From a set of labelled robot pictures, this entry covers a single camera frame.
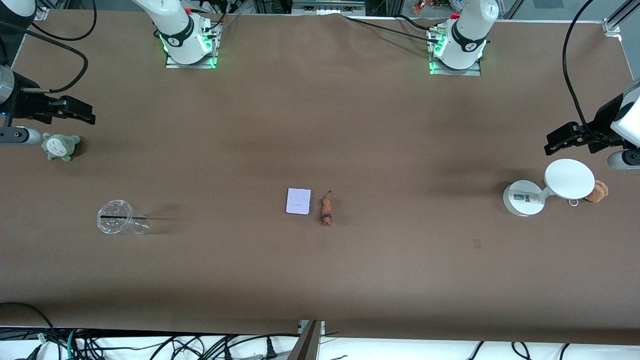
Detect brown lion statue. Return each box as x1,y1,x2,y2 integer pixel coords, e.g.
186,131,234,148
320,190,335,227

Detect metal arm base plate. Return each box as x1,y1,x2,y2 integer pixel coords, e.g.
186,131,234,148
429,30,482,77
165,22,219,69

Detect silver metal box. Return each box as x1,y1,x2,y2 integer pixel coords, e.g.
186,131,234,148
292,0,366,15

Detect white round desk lamp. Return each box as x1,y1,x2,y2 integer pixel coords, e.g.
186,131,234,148
502,158,596,217

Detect teal cable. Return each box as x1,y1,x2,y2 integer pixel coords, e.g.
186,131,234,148
67,327,81,360

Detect aluminium frame bar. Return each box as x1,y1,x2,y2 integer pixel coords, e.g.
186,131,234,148
607,0,640,26

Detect brown teddy bear keychain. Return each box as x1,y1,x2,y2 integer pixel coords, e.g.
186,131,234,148
584,180,610,203

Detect aluminium profile beam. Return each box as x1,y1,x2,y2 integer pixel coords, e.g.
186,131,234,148
287,320,326,360

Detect grey totoro plush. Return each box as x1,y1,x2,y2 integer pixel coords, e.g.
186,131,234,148
41,132,82,162

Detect clear plastic cup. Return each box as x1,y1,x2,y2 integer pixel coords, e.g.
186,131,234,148
96,199,151,236

